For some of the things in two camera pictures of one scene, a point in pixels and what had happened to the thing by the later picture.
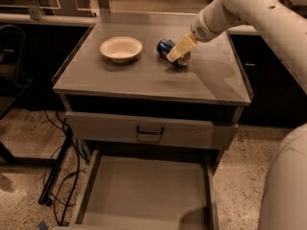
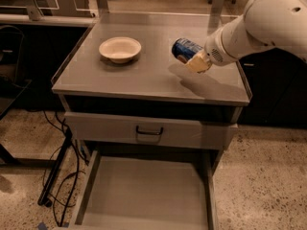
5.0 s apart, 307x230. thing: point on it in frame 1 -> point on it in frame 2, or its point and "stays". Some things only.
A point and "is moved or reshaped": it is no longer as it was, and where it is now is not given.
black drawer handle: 150,132 stays
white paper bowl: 121,49 stays
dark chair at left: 12,82 stays
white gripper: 201,29 -> 215,49
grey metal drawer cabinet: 155,131 stays
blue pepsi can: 163,48 is moved or reshaped
